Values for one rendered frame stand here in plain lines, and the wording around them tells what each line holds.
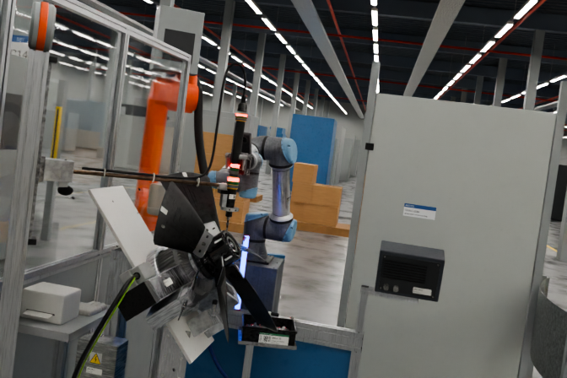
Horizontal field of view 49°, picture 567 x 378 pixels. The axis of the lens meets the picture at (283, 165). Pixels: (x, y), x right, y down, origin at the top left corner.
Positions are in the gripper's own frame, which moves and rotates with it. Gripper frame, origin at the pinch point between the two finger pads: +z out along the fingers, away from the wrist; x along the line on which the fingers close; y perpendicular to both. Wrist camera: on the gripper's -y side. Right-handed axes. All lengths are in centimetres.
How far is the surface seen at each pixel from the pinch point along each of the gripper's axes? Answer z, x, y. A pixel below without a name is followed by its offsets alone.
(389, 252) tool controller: -32, -61, 31
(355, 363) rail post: -37, -54, 80
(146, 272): 36, 14, 40
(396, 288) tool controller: -33, -66, 45
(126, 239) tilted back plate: 18.7, 29.8, 33.8
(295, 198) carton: -923, 119, 91
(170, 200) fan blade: 30.1, 11.3, 16.6
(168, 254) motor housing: 12.2, 16.0, 37.9
